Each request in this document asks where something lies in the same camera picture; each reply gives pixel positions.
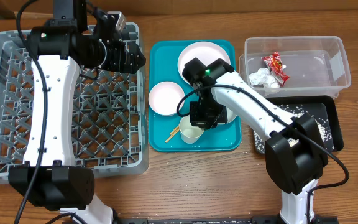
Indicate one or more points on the grey plastic dish rack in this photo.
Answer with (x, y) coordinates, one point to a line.
(109, 119)

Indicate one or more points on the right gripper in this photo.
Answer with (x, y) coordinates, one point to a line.
(204, 121)

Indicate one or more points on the white tissue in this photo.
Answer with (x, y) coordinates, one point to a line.
(263, 77)

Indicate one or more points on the black tray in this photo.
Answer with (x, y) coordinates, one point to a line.
(328, 102)

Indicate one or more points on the small white cup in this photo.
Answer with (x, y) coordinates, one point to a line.
(189, 133)

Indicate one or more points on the grey bowl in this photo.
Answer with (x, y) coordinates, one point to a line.
(231, 115)

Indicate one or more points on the red snack wrapper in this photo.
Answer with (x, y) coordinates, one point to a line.
(275, 65)

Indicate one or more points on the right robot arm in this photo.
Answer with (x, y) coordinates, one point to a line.
(294, 149)

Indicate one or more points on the large white plate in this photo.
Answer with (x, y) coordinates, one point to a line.
(206, 52)

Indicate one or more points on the clear plastic bin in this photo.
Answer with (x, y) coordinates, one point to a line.
(316, 65)

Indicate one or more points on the lower wooden chopstick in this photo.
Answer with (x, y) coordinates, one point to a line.
(173, 132)

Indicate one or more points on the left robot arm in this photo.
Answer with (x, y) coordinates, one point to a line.
(79, 35)

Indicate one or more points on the teal plastic tray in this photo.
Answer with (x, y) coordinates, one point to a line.
(164, 57)

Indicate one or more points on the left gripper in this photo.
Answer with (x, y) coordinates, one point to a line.
(117, 65)

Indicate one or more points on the spilled rice grains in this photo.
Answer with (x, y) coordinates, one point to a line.
(318, 112)

